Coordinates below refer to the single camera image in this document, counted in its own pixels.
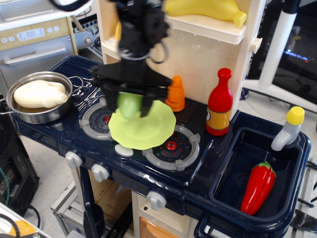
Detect red toy chili pepper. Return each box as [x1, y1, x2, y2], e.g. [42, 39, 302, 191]
[240, 161, 276, 215]

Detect grey stove burner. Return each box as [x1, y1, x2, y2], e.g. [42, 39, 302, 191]
[79, 97, 114, 141]
[142, 125, 201, 172]

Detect yellow toy banana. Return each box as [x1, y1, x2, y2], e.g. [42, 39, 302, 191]
[164, 0, 247, 27]

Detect right grey stove knob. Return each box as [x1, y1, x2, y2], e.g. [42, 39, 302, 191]
[147, 191, 166, 211]

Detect left grey stove burner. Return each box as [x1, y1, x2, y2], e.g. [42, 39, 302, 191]
[79, 97, 114, 141]

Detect white stand leg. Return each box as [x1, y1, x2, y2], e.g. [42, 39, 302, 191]
[243, 0, 317, 113]

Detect green toy pear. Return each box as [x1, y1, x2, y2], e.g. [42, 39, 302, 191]
[117, 92, 143, 119]

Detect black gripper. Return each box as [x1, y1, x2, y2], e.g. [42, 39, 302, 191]
[91, 59, 171, 117]

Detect grey toy dishwasher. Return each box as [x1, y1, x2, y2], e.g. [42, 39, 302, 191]
[0, 17, 77, 95]

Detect grey oval stove button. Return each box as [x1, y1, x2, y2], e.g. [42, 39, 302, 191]
[114, 144, 134, 158]

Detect black computer case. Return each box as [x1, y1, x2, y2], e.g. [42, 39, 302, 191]
[0, 111, 40, 216]

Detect red toy ketchup bottle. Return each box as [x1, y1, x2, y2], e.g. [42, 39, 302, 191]
[206, 68, 233, 136]

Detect orange toy carrot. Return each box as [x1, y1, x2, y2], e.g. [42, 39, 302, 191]
[165, 75, 185, 112]

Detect middle grey stove knob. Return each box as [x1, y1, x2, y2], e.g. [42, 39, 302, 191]
[91, 164, 110, 182]

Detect left grey stove knob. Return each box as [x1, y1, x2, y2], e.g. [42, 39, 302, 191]
[65, 151, 83, 169]

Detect cream toy chicken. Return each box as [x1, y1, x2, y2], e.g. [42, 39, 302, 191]
[13, 80, 68, 109]

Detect steel toy pot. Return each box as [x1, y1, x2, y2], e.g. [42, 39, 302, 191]
[1, 71, 73, 124]

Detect light green toy plate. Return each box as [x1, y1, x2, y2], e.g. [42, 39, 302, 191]
[108, 100, 176, 150]

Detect yellow toy corn cob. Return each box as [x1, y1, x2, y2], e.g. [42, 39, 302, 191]
[115, 21, 122, 42]

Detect grey stove knob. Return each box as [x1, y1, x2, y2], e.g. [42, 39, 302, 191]
[147, 191, 166, 211]
[65, 151, 83, 169]
[91, 164, 110, 182]

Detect navy toy kitchen counter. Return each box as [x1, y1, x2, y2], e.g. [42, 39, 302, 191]
[13, 56, 311, 238]

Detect grey yellow toy faucet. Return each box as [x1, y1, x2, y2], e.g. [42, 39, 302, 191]
[271, 106, 305, 151]

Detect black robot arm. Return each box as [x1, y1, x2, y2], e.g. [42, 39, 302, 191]
[91, 0, 171, 117]

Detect right grey stove burner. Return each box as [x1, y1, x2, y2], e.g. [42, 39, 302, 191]
[142, 125, 201, 172]

